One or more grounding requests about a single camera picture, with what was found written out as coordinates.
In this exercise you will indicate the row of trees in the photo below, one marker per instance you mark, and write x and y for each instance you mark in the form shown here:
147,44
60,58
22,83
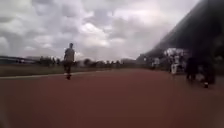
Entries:
100,62

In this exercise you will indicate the red running track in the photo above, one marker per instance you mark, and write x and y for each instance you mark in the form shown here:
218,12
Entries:
106,103

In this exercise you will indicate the group of people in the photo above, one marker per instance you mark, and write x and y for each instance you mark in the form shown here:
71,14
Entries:
173,61

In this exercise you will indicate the white painted line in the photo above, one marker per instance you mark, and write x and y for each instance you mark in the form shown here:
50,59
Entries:
36,75

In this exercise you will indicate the grass field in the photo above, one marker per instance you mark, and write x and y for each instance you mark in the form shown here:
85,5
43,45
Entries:
30,70

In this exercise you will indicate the grandstand building with dark roof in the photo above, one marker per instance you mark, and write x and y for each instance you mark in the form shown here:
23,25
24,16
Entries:
203,26

